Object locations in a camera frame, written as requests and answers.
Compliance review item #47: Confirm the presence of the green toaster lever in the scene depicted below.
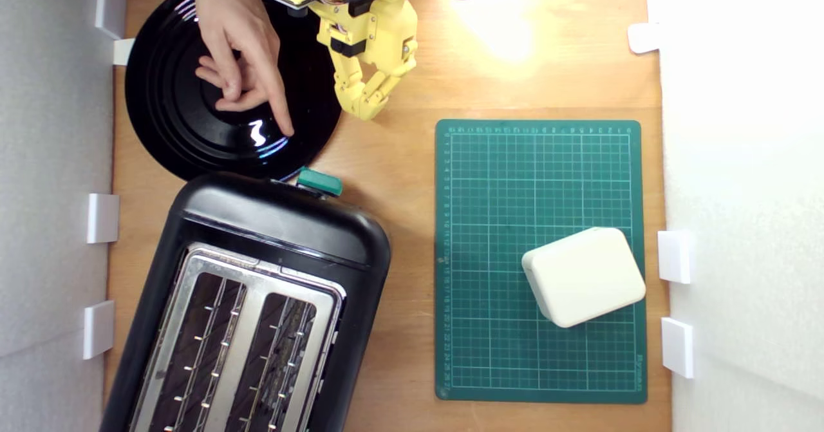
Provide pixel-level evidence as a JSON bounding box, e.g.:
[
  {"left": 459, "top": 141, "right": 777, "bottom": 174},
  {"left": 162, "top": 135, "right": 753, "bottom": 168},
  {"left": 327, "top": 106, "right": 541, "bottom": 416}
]
[{"left": 295, "top": 167, "right": 344, "bottom": 198}]

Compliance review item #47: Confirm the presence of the white block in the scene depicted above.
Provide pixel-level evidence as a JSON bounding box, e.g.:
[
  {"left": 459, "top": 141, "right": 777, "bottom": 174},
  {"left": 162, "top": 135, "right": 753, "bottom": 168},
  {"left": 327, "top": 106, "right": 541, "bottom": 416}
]
[{"left": 521, "top": 227, "right": 647, "bottom": 329}]

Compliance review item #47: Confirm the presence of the black two-slot toaster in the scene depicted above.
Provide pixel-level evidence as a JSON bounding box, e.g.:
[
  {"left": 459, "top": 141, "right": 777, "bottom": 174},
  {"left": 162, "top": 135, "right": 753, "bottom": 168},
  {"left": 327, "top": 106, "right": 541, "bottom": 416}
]
[{"left": 100, "top": 173, "right": 392, "bottom": 432}]

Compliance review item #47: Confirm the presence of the person's hand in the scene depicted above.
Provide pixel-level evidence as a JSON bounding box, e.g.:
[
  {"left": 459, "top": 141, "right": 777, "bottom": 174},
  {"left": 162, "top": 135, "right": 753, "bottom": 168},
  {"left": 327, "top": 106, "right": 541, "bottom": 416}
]
[{"left": 194, "top": 0, "right": 296, "bottom": 138}]

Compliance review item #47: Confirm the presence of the black round plate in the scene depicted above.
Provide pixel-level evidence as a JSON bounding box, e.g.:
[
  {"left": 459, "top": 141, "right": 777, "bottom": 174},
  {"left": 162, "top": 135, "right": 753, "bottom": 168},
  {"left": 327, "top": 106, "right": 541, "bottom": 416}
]
[{"left": 124, "top": 0, "right": 344, "bottom": 182}]

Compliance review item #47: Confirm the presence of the green cutting mat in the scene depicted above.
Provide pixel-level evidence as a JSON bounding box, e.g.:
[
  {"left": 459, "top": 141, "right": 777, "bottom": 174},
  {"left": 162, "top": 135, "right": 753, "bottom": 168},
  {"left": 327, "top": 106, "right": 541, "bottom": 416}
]
[{"left": 435, "top": 119, "right": 648, "bottom": 405}]

